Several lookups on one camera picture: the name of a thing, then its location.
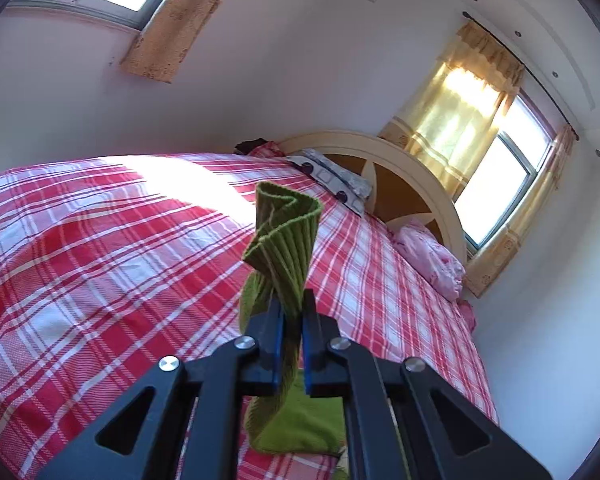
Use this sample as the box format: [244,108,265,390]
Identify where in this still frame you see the pink cloth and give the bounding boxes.
[457,299,478,335]

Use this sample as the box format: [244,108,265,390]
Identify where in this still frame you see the green knit garment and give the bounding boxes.
[237,181,347,457]

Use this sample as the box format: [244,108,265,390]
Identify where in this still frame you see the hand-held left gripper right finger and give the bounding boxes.
[300,288,554,480]

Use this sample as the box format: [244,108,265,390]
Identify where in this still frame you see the red plaid bed sheet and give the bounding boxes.
[0,153,501,480]

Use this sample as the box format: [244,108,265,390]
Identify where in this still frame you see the pink floral pillow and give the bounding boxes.
[392,224,467,302]

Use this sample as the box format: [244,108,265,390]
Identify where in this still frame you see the grey patterned pillow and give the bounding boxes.
[285,149,374,218]

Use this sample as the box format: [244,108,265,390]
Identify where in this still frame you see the black curtain rod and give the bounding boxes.
[462,10,580,140]

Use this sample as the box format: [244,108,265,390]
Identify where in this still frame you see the cream wooden headboard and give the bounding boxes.
[278,132,468,262]

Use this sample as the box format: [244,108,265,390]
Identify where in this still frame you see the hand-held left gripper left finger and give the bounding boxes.
[35,298,286,480]

